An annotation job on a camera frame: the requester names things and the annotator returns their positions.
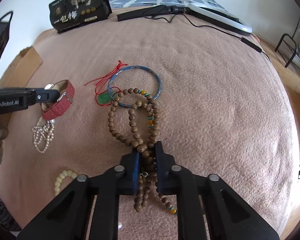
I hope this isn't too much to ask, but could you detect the red strap wristwatch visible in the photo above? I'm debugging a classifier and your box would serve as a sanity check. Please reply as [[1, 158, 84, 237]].
[[41, 80, 75, 121]]

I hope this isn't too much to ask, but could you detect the brown wooden bead necklace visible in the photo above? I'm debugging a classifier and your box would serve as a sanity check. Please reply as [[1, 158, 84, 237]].
[[107, 87, 178, 215]]

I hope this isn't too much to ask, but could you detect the cardboard box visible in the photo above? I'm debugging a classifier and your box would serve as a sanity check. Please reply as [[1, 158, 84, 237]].
[[0, 46, 43, 88]]

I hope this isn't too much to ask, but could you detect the black printed gift box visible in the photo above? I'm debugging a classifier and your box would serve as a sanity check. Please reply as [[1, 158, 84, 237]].
[[49, 0, 112, 33]]

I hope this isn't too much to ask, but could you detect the black folded tripod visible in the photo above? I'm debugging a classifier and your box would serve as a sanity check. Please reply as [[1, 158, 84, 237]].
[[117, 5, 186, 22]]

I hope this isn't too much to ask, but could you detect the black metal rack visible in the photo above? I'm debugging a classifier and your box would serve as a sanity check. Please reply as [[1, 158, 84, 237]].
[[275, 14, 300, 68]]

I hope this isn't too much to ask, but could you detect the white pearl necklace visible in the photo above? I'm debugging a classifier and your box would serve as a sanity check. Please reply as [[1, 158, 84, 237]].
[[31, 118, 55, 154]]

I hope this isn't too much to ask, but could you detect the cream bead bracelet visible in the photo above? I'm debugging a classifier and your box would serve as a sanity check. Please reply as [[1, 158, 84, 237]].
[[54, 169, 79, 197]]

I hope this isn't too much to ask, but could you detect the green jade pendant red cord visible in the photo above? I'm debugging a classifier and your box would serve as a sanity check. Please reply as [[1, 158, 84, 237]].
[[84, 60, 129, 106]]

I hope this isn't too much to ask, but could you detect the blue bangle bracelet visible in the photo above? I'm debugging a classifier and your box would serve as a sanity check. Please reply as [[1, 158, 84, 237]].
[[107, 65, 163, 108]]

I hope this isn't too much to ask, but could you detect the black ring light cable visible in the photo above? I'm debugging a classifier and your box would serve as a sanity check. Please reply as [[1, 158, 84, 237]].
[[143, 12, 272, 62]]

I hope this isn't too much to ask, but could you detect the white ring light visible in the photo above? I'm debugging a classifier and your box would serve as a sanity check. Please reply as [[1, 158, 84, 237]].
[[187, 2, 253, 35]]

